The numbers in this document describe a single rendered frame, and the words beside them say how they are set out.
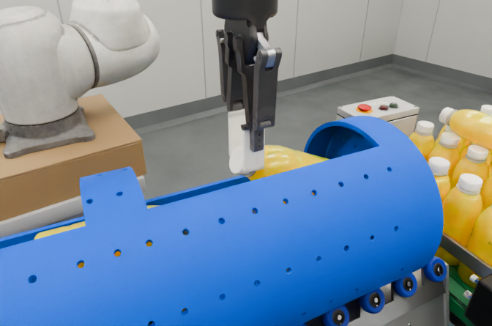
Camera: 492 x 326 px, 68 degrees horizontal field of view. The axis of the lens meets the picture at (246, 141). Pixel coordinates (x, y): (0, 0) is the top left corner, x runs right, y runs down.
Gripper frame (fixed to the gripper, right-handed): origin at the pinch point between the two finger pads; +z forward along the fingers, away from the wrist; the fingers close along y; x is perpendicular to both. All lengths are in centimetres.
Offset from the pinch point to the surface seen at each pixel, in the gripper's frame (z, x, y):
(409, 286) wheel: 28.5, 25.4, 12.1
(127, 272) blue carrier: 5.5, -18.5, 10.9
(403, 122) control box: 19, 58, -23
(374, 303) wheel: 28.9, 17.7, 11.9
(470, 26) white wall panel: 61, 404, -243
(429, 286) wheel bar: 32.1, 31.6, 11.8
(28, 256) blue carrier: 2.9, -26.8, 7.3
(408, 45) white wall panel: 97, 392, -314
